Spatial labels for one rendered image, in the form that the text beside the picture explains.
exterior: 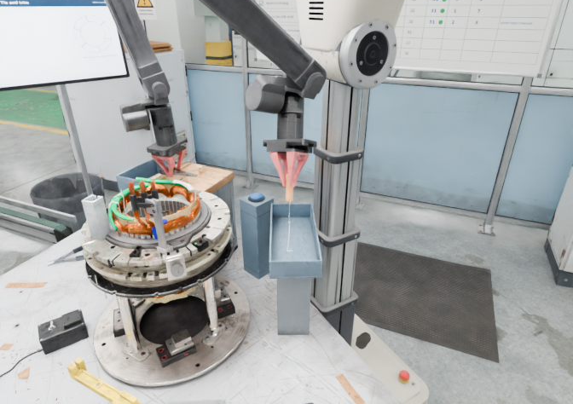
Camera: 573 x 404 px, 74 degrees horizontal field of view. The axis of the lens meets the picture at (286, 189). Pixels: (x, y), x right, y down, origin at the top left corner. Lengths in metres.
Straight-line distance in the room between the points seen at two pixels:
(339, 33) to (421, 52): 1.93
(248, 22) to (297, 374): 0.73
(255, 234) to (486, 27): 2.10
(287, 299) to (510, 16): 2.27
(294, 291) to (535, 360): 1.60
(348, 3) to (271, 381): 0.82
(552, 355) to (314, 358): 1.60
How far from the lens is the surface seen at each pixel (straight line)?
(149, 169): 1.35
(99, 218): 0.85
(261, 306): 1.10
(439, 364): 2.10
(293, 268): 0.79
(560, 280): 2.87
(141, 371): 0.98
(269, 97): 0.76
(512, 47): 2.80
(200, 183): 1.12
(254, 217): 1.06
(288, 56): 0.74
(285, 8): 3.01
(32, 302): 1.32
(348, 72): 0.89
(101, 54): 1.89
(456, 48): 2.78
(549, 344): 2.43
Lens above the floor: 1.53
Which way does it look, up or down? 26 degrees down
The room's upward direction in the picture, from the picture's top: straight up
